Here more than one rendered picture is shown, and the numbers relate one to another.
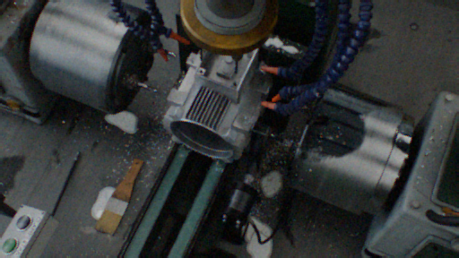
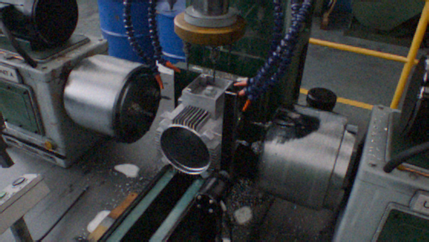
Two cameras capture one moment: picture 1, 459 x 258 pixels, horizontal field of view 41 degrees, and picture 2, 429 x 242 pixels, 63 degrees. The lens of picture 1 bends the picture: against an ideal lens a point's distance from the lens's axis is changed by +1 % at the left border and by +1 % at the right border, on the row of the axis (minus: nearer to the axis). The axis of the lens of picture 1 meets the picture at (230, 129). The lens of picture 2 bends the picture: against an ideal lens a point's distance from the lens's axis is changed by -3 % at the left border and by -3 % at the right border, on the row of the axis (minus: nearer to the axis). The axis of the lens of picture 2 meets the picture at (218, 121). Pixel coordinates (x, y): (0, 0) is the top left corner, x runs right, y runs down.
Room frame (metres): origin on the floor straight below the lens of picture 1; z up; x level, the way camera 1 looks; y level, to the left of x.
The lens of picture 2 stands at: (-0.20, -0.07, 1.63)
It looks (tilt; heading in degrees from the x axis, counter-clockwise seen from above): 34 degrees down; 4
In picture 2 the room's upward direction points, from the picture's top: 3 degrees clockwise
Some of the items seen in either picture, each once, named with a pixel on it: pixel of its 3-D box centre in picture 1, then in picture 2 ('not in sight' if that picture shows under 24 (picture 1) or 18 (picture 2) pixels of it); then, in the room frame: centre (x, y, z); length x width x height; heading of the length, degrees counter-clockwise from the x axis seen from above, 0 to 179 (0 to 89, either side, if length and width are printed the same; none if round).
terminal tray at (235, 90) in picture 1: (227, 68); (207, 96); (0.68, 0.02, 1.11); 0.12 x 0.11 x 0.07; 161
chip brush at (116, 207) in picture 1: (122, 195); (116, 216); (0.48, 0.26, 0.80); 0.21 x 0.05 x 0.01; 162
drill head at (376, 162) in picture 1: (359, 152); (316, 158); (0.53, -0.28, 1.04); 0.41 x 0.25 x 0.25; 71
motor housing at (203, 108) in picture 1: (219, 103); (201, 131); (0.64, 0.03, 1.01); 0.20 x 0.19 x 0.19; 161
